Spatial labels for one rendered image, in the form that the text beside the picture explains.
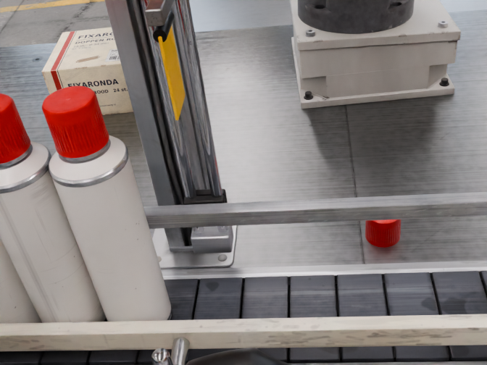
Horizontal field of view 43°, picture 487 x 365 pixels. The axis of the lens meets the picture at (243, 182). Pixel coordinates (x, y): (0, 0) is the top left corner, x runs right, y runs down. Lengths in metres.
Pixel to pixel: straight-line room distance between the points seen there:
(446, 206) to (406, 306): 0.09
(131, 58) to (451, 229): 0.35
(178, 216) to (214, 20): 0.68
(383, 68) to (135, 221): 0.47
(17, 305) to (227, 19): 0.72
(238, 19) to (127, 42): 0.61
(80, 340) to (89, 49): 0.51
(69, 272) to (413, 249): 0.32
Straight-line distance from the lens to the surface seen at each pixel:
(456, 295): 0.51
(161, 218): 0.47
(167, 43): 0.37
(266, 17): 1.09
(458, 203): 0.47
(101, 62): 0.85
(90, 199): 0.40
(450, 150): 0.75
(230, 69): 0.93
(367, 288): 0.51
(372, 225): 0.60
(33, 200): 0.42
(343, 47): 0.78
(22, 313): 0.52
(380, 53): 0.80
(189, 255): 0.62
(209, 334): 0.45
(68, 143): 0.39
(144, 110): 0.53
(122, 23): 0.49
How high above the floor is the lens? 1.26
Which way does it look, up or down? 38 degrees down
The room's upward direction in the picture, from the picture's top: 8 degrees counter-clockwise
